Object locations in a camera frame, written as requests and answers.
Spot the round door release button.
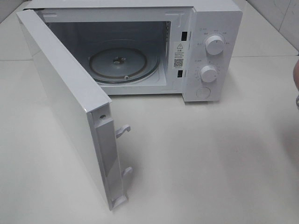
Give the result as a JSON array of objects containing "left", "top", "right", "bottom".
[{"left": 196, "top": 87, "right": 211, "bottom": 99}]

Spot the white microwave door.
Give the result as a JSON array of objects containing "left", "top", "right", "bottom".
[{"left": 17, "top": 10, "right": 132, "bottom": 210}]

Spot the white timer knob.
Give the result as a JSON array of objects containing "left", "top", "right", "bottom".
[{"left": 200, "top": 65, "right": 218, "bottom": 83}]

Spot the pink round plate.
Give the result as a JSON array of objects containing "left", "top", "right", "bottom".
[{"left": 293, "top": 61, "right": 299, "bottom": 90}]

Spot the glass microwave turntable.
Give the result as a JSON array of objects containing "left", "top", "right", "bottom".
[{"left": 89, "top": 39, "right": 160, "bottom": 84}]

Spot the white warning label sticker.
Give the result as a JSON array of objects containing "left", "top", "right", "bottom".
[{"left": 172, "top": 41, "right": 187, "bottom": 69}]

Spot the white microwave oven body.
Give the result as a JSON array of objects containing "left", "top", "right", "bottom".
[{"left": 23, "top": 0, "right": 242, "bottom": 102}]

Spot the upper white power knob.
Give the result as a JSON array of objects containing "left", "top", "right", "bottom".
[{"left": 205, "top": 34, "right": 225, "bottom": 56}]

